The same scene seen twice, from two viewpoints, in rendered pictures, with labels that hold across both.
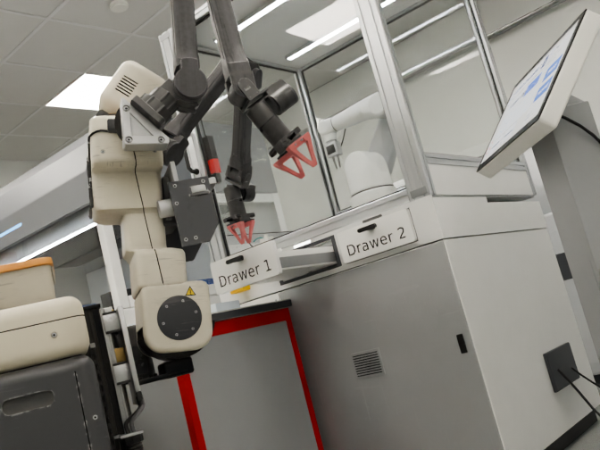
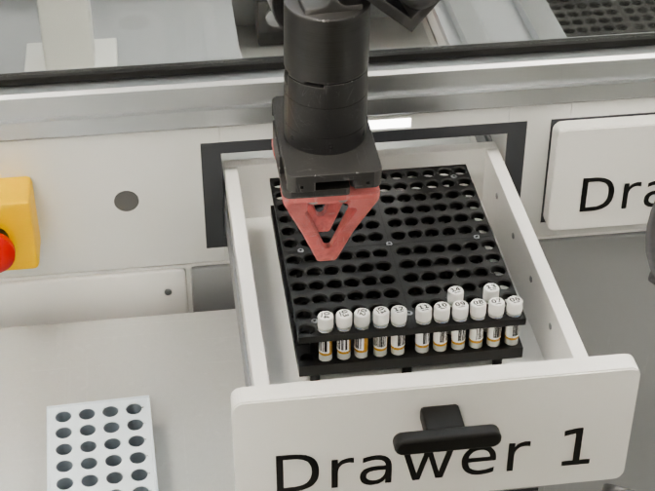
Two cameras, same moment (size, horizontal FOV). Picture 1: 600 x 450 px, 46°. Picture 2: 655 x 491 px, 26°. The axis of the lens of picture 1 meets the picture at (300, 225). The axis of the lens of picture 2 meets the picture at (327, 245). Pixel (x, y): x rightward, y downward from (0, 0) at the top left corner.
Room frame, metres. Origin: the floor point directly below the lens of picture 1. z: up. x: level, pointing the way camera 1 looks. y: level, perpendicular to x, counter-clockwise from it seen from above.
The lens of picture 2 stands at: (1.84, 0.79, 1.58)
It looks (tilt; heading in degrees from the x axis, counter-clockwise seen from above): 36 degrees down; 315
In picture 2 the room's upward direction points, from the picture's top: straight up
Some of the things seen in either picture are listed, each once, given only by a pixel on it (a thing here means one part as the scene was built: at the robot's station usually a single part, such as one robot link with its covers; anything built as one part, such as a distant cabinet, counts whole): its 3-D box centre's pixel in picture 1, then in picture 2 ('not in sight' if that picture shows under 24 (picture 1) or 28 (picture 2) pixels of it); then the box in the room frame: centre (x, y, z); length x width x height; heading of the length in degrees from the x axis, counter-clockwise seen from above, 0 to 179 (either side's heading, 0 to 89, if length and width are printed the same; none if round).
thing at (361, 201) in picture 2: (242, 230); (325, 197); (2.44, 0.20, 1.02); 0.07 x 0.07 x 0.09; 53
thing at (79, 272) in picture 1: (95, 292); not in sight; (3.88, 1.17, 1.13); 1.78 x 1.14 x 0.45; 53
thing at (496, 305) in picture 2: not in sight; (494, 324); (2.35, 0.10, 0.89); 0.01 x 0.01 x 0.05
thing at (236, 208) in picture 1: (237, 211); (325, 109); (2.44, 0.20, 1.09); 0.10 x 0.07 x 0.07; 143
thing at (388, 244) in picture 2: not in sight; (388, 274); (2.47, 0.09, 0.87); 0.22 x 0.18 x 0.06; 143
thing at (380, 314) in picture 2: not in sight; (380, 333); (2.41, 0.17, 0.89); 0.01 x 0.01 x 0.05
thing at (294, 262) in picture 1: (286, 266); (386, 272); (2.48, 0.08, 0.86); 0.40 x 0.26 x 0.06; 143
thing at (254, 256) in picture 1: (245, 268); (434, 434); (2.31, 0.21, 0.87); 0.29 x 0.02 x 0.11; 53
